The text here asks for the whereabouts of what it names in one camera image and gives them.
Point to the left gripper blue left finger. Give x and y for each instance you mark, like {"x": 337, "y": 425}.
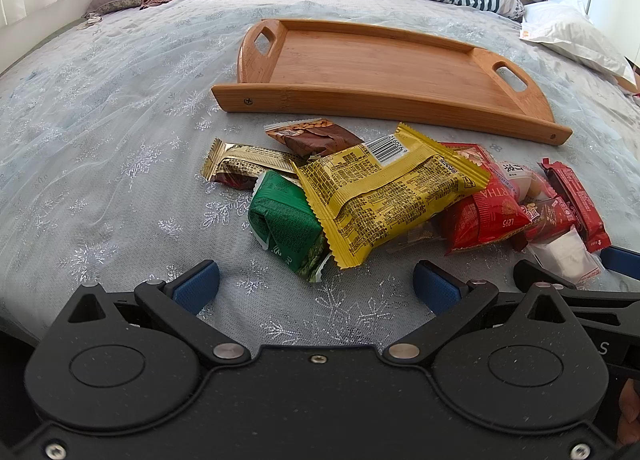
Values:
{"x": 192, "y": 290}

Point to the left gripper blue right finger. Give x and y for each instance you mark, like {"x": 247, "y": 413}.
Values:
{"x": 440, "y": 291}

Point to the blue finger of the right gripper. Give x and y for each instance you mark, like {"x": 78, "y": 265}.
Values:
{"x": 623, "y": 261}
{"x": 527, "y": 273}

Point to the white cake clear packet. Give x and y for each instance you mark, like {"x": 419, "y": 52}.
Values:
{"x": 566, "y": 257}

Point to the red Biscoff biscuit packet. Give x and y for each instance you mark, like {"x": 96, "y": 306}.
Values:
{"x": 551, "y": 218}

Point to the red puffy snack bag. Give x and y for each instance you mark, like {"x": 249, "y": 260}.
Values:
{"x": 488, "y": 216}

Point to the red chocolate bar packet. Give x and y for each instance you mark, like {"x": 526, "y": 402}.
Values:
{"x": 590, "y": 225}

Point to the pink white candy packet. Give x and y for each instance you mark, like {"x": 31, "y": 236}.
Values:
{"x": 530, "y": 185}

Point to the green snack packet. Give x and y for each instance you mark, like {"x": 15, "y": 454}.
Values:
{"x": 284, "y": 225}

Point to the yellow snack packet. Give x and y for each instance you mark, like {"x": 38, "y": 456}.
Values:
{"x": 371, "y": 193}

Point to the gold snack packet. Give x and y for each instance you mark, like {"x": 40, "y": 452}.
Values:
{"x": 239, "y": 165}

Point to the brown nut bar packet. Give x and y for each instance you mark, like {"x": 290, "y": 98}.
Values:
{"x": 312, "y": 138}

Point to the person's right hand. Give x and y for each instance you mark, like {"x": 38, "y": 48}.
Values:
{"x": 628, "y": 430}

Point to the white pillow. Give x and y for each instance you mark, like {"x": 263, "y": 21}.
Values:
{"x": 565, "y": 28}

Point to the wooden serving tray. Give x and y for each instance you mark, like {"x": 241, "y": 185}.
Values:
{"x": 332, "y": 68}

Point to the small object near pillow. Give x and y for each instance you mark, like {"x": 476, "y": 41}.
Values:
{"x": 90, "y": 21}

